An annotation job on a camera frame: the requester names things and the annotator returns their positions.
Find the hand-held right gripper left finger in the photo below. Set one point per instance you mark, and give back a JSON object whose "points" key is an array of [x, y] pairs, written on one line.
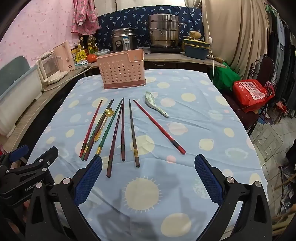
{"points": [[89, 178]]}

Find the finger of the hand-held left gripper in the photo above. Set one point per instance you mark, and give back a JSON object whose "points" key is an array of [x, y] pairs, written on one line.
{"points": [[19, 151], [52, 154]]}

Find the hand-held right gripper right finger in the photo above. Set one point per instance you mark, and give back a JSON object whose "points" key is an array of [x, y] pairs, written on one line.
{"points": [[208, 178]]}

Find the red twisted chopstick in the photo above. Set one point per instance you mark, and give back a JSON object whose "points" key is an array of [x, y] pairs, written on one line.
{"points": [[92, 124]]}

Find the dark brown straight chopstick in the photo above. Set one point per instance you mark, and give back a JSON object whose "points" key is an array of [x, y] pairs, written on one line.
{"points": [[133, 132]]}

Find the red straight chopstick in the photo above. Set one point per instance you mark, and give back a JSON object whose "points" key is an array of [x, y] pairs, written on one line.
{"points": [[159, 127]]}

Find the green twisted chopstick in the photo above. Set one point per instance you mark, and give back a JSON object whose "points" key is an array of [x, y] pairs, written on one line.
{"points": [[110, 104], [109, 127]]}

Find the white ceramic soup spoon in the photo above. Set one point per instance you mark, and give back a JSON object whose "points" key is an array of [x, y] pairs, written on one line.
{"points": [[149, 98]]}

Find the pink perforated utensil basket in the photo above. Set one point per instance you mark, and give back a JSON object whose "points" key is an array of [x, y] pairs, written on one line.
{"points": [[115, 69]]}

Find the purple twisted chopstick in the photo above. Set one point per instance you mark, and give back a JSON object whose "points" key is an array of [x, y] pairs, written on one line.
{"points": [[123, 129], [112, 150]]}

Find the white storage bin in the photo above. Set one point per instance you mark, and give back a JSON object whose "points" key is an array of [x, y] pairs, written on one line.
{"points": [[16, 92]]}

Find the blue planet print tablecloth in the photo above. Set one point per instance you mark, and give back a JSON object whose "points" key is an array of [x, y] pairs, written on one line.
{"points": [[185, 120]]}

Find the gold flower spoon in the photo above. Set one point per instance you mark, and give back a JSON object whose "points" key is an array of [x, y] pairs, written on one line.
{"points": [[109, 112]]}

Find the white glass kettle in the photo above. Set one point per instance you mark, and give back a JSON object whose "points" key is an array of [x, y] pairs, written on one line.
{"points": [[49, 68]]}

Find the red printed bag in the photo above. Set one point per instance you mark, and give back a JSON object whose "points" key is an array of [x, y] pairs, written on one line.
{"points": [[251, 92]]}

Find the pink electric kettle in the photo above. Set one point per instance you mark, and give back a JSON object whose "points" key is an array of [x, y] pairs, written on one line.
{"points": [[64, 54]]}

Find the yellow label bottle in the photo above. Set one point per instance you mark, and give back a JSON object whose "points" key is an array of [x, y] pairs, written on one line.
{"points": [[81, 56]]}

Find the green plastic bag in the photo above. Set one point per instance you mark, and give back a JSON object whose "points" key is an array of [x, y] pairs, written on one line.
{"points": [[225, 76]]}

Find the red tomato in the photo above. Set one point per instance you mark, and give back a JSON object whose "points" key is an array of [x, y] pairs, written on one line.
{"points": [[91, 58]]}

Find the clear food container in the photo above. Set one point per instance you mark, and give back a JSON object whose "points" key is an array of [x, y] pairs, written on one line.
{"points": [[101, 52]]}

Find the dark sauce bottle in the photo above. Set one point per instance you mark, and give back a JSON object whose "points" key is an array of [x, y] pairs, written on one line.
{"points": [[82, 42]]}

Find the yellow cooking oil bottle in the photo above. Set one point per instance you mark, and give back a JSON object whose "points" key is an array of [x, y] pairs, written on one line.
{"points": [[92, 45]]}

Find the pink patterned sheet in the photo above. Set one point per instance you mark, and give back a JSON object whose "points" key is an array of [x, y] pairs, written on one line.
{"points": [[34, 30]]}

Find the dark red metal chair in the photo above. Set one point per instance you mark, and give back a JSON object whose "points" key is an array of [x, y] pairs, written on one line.
{"points": [[266, 67]]}

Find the blue plastic basin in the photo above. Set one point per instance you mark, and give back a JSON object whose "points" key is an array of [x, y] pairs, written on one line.
{"points": [[196, 52]]}

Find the black induction cooker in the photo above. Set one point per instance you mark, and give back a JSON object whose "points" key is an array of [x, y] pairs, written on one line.
{"points": [[166, 49]]}

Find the silver rice cooker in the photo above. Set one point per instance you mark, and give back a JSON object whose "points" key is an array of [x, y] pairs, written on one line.
{"points": [[124, 39]]}

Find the yellow plastic basin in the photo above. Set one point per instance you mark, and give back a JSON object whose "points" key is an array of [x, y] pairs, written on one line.
{"points": [[196, 42]]}

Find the pink floral garment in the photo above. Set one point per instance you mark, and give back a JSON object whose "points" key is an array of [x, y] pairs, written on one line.
{"points": [[84, 16]]}

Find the hanging dark clothes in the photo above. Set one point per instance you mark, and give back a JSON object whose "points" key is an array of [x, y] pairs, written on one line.
{"points": [[284, 58]]}

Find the beige loofah scrubber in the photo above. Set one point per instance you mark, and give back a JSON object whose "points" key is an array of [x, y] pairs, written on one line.
{"points": [[195, 34]]}

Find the beige curtain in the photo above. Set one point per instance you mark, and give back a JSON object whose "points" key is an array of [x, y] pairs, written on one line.
{"points": [[238, 34]]}

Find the stainless steel steamer pot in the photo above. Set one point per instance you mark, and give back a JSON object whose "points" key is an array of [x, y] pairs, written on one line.
{"points": [[163, 30]]}

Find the blue floral cloth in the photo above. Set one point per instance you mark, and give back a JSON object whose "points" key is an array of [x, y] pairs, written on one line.
{"points": [[127, 18]]}

